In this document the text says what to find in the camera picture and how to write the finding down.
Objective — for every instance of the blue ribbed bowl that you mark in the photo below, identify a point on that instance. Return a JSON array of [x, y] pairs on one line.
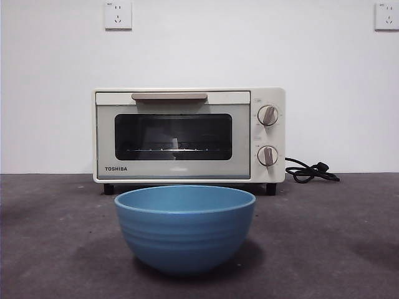
[[184, 236]]

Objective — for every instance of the cream Toshiba toaster oven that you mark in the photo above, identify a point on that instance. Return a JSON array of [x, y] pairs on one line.
[[268, 137]]

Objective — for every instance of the beige timer knob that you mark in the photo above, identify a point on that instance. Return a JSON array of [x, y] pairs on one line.
[[267, 155]]

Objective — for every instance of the beige temperature knob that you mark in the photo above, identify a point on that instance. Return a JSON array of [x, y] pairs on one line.
[[268, 115]]

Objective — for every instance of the white wall socket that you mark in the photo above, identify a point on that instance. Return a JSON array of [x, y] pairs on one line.
[[118, 16], [387, 17]]

